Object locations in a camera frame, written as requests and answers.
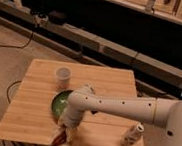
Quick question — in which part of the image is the black cable on floor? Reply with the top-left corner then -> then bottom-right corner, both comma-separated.
0,24 -> 36,56

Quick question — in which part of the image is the red pepper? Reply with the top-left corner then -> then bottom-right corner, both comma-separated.
56,132 -> 67,146

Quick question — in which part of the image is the wooden table top board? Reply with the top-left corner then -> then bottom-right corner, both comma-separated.
0,59 -> 144,146

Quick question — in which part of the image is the green bowl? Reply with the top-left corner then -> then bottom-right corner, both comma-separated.
51,90 -> 72,120

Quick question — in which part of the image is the translucent plastic cup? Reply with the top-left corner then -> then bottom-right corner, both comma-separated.
56,67 -> 72,89

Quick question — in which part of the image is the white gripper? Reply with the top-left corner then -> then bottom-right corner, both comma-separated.
51,109 -> 84,145

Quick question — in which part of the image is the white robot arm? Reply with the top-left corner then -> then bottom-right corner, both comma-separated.
61,85 -> 182,146

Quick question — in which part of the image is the white plastic bottle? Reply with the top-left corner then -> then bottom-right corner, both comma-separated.
120,123 -> 145,146

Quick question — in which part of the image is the black power adapter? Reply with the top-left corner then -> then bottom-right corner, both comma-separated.
48,11 -> 67,25

